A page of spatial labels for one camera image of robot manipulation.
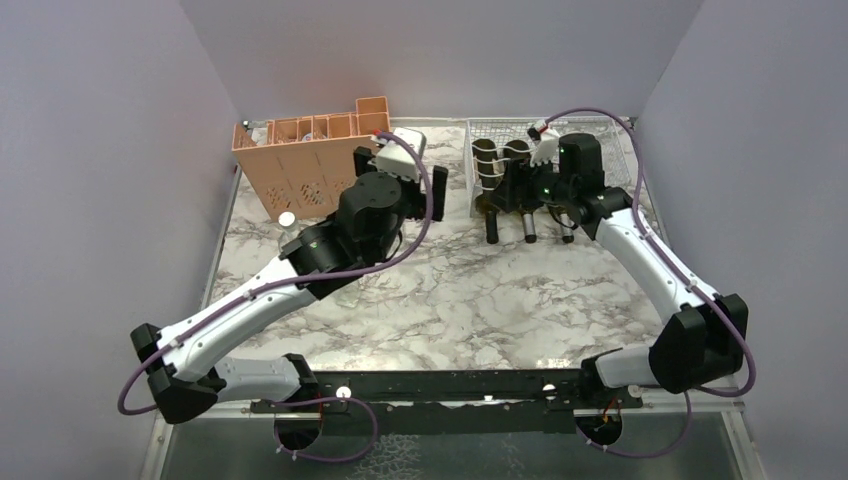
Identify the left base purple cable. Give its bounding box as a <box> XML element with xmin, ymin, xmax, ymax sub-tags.
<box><xmin>272</xmin><ymin>394</ymin><xmax>380</xmax><ymax>465</ymax></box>

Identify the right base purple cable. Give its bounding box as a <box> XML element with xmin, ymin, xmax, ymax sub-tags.
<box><xmin>573</xmin><ymin>390</ymin><xmax>694</xmax><ymax>461</ymax></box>

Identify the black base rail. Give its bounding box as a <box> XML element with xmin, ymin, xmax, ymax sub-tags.
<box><xmin>241</xmin><ymin>368</ymin><xmax>642</xmax><ymax>436</ymax></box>

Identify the clear bottle silver cap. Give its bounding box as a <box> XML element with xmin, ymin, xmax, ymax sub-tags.
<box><xmin>278</xmin><ymin>211</ymin><xmax>300</xmax><ymax>245</ymax></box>

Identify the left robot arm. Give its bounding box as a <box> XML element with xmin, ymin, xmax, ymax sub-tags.
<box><xmin>131</xmin><ymin>141</ymin><xmax>449</xmax><ymax>424</ymax></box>

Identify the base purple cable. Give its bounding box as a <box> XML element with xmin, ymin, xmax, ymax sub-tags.
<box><xmin>573</xmin><ymin>390</ymin><xmax>694</xmax><ymax>461</ymax></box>
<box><xmin>272</xmin><ymin>394</ymin><xmax>380</xmax><ymax>465</ymax></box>

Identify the white wire wine rack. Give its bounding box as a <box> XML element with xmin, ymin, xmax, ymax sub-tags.
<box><xmin>465</xmin><ymin>117</ymin><xmax>631</xmax><ymax>218</ymax></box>

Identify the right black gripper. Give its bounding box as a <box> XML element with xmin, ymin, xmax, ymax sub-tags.
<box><xmin>485</xmin><ymin>153</ymin><xmax>574</xmax><ymax>213</ymax></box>

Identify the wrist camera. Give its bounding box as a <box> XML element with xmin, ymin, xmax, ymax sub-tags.
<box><xmin>370</xmin><ymin>127</ymin><xmax>427</xmax><ymax>182</ymax></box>
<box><xmin>527</xmin><ymin>119</ymin><xmax>560</xmax><ymax>167</ymax></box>

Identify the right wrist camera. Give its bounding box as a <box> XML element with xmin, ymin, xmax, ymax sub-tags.
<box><xmin>527</xmin><ymin>119</ymin><xmax>560</xmax><ymax>167</ymax></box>

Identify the green wine bottle silver neck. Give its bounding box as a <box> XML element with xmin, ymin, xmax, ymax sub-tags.
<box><xmin>503</xmin><ymin>140</ymin><xmax>539</xmax><ymax>245</ymax></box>

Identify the peach plastic crate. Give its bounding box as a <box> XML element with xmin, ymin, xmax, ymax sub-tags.
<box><xmin>232</xmin><ymin>96</ymin><xmax>390</xmax><ymax>221</ymax></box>

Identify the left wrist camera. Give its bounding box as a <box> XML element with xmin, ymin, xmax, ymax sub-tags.
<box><xmin>370</xmin><ymin>127</ymin><xmax>427</xmax><ymax>182</ymax></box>

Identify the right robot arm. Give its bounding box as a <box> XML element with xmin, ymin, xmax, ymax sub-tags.
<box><xmin>472</xmin><ymin>130</ymin><xmax>749</xmax><ymax>407</ymax></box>

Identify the green Primitivo wine bottle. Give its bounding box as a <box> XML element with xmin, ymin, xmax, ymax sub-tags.
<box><xmin>548</xmin><ymin>206</ymin><xmax>576</xmax><ymax>244</ymax></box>

